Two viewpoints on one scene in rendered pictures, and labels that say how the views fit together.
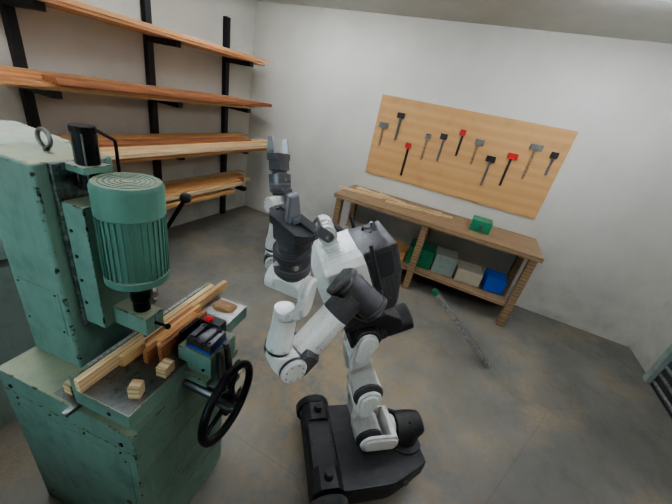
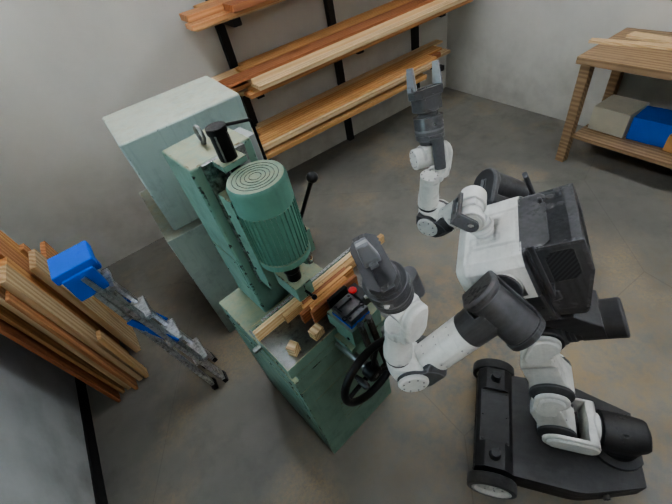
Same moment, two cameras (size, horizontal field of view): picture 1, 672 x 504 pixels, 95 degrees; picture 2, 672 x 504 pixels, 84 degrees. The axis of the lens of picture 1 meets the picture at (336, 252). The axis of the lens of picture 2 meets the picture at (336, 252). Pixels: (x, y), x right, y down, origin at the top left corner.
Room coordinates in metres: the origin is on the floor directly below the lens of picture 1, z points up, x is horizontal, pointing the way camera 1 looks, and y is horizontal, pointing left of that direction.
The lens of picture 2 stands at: (0.24, -0.16, 2.04)
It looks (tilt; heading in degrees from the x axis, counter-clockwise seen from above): 44 degrees down; 44
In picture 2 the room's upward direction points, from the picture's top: 14 degrees counter-clockwise
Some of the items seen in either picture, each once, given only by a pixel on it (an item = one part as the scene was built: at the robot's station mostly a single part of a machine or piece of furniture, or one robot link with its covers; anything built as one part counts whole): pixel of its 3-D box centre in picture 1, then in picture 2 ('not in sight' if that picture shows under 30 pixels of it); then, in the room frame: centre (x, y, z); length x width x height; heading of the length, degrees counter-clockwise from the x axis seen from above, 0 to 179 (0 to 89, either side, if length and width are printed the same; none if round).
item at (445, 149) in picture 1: (456, 154); not in sight; (3.68, -1.09, 1.50); 2.00 x 0.04 x 0.90; 70
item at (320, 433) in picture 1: (364, 438); (554, 428); (1.10, -0.36, 0.19); 0.64 x 0.52 x 0.33; 107
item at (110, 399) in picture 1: (188, 349); (340, 311); (0.84, 0.47, 0.87); 0.61 x 0.30 x 0.06; 167
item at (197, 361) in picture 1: (207, 348); (354, 316); (0.82, 0.39, 0.91); 0.15 x 0.14 x 0.09; 167
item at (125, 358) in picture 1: (183, 315); (337, 275); (0.95, 0.55, 0.92); 0.55 x 0.02 x 0.04; 167
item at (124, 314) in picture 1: (139, 316); (294, 282); (0.79, 0.61, 1.03); 0.14 x 0.07 x 0.09; 77
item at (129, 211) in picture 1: (133, 232); (271, 218); (0.78, 0.59, 1.35); 0.18 x 0.18 x 0.31
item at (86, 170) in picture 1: (86, 157); (225, 152); (0.81, 0.73, 1.54); 0.08 x 0.08 x 0.17; 77
